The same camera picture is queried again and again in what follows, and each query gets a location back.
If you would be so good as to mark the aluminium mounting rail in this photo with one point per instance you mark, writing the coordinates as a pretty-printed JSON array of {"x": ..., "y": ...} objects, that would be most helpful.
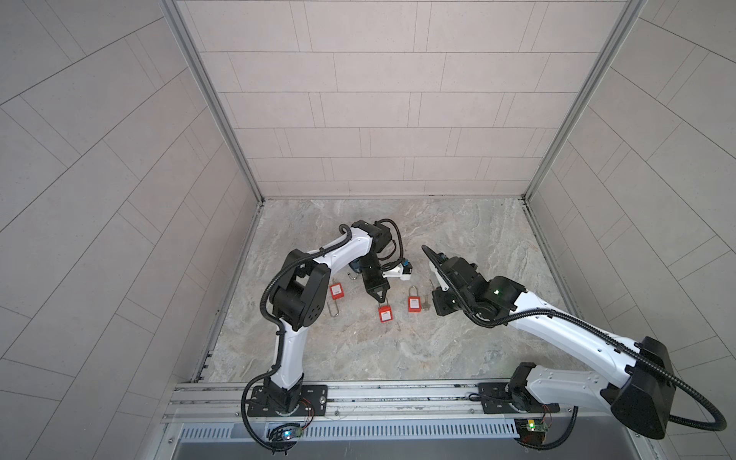
[{"x": 356, "y": 400}]

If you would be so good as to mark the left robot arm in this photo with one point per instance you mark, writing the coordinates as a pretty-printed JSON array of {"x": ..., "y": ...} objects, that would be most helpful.
[{"x": 295, "y": 298}]

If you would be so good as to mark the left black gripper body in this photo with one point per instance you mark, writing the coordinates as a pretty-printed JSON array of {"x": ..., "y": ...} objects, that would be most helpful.
[{"x": 372, "y": 273}]

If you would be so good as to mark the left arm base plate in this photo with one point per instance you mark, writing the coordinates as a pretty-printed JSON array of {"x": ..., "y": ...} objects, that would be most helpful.
[{"x": 304, "y": 400}]

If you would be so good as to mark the red padlock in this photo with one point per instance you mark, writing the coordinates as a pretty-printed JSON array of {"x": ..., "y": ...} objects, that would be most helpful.
[
  {"x": 414, "y": 301},
  {"x": 336, "y": 293},
  {"x": 385, "y": 312}
]

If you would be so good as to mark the white slotted cable duct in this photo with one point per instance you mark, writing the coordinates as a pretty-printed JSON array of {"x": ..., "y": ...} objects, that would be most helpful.
[{"x": 420, "y": 429}]

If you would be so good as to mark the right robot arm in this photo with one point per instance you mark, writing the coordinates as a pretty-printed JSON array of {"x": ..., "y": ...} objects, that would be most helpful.
[{"x": 632, "y": 380}]

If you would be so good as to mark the green circuit board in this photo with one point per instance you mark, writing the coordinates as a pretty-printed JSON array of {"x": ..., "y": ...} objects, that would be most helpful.
[
  {"x": 531, "y": 431},
  {"x": 285, "y": 433}
]

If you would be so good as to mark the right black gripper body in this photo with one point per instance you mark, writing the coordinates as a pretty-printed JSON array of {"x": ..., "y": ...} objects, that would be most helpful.
[{"x": 445, "y": 301}]

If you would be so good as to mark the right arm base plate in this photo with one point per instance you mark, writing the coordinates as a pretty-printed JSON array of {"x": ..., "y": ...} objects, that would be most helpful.
[{"x": 495, "y": 398}]

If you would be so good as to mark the right green circuit board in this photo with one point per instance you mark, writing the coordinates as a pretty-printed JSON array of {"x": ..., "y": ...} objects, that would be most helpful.
[{"x": 531, "y": 431}]

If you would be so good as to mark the left green circuit board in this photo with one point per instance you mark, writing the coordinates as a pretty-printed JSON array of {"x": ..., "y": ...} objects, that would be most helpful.
[{"x": 285, "y": 433}]

